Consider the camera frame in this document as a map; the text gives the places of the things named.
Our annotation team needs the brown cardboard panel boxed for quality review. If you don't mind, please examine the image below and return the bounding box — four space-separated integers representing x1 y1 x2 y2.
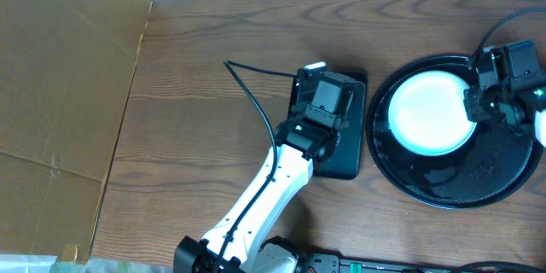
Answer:
1 0 152 263

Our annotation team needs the black rectangular water tray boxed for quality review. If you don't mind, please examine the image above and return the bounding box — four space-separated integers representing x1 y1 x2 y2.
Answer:
289 73 367 180

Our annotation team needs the mint green plate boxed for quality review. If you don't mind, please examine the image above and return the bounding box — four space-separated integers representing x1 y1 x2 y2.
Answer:
387 71 477 156

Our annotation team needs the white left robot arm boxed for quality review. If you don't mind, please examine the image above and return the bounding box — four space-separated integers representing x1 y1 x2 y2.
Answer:
173 103 363 272

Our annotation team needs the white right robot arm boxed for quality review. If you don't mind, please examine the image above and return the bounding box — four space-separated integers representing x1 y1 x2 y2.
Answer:
463 74 545 146

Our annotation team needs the black round tray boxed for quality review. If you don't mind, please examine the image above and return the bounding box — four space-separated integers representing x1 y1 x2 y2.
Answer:
365 55 543 209

